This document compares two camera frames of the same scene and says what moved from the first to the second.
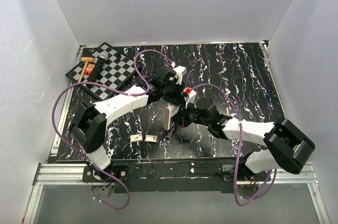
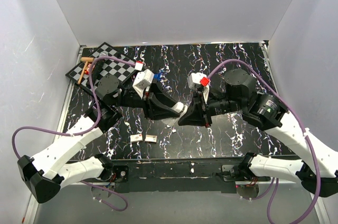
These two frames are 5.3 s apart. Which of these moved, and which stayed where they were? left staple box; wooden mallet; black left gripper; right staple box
Moved: black left gripper
Stayed: right staple box; left staple box; wooden mallet
